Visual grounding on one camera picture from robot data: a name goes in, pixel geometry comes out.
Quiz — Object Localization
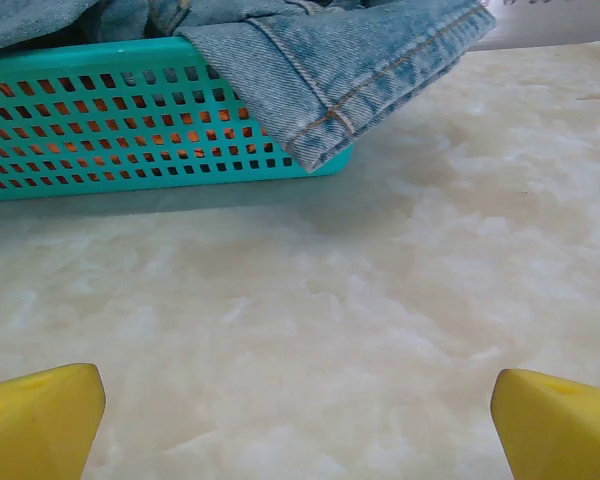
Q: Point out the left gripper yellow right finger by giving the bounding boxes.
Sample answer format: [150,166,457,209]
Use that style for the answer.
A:
[490,368,600,480]

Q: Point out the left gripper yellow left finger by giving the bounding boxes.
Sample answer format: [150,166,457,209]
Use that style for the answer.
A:
[0,363,107,480]

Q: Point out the blue denim jeans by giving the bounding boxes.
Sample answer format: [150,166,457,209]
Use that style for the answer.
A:
[0,0,497,174]

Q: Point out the orange garment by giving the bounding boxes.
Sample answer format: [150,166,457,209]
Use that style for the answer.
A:
[0,84,271,191]

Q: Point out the teal plastic basket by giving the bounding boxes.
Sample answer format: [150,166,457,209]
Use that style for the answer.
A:
[0,35,355,203]

